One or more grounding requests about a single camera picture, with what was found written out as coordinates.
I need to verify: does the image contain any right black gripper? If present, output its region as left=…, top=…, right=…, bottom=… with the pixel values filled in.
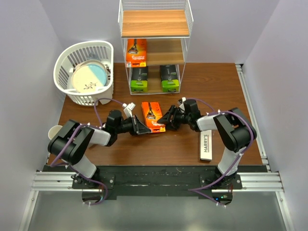
left=157, top=105, right=191, bottom=131

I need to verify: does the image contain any orange Gillette razor pack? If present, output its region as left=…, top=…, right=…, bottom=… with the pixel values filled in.
left=126, top=38, right=147, bottom=68
left=141, top=102, right=166, bottom=133

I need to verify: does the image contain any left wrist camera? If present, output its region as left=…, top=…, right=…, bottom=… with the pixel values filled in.
left=122, top=103, right=136, bottom=117

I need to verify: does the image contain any green black razor box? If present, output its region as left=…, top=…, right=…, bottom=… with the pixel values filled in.
left=160, top=65, right=180, bottom=92
left=130, top=67, right=148, bottom=92

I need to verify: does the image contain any cream and blue plate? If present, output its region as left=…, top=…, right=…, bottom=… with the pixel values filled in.
left=71, top=60, right=107, bottom=93

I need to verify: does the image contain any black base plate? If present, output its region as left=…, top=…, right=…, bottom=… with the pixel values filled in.
left=43, top=166, right=267, bottom=202

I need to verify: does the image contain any white wire wooden shelf unit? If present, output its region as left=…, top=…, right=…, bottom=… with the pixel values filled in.
left=117, top=0, right=193, bottom=95

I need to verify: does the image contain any aluminium rail frame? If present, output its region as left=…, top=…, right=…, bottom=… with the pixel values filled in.
left=19, top=64, right=295, bottom=231

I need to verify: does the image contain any white plastic laundry basket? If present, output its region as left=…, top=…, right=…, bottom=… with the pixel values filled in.
left=53, top=40, right=114, bottom=106

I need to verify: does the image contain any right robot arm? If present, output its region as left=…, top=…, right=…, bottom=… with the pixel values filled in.
left=158, top=98, right=257, bottom=190

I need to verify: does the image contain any cream paper cup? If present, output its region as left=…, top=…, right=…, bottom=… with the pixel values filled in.
left=48, top=125, right=63, bottom=140

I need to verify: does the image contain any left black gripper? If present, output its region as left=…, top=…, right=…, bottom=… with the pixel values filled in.
left=115, top=114, right=151, bottom=136

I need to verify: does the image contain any white Harry's box right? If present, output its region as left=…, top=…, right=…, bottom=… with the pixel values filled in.
left=200, top=130, right=212, bottom=161

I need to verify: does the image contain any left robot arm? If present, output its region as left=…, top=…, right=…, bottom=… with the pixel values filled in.
left=48, top=110, right=151, bottom=189

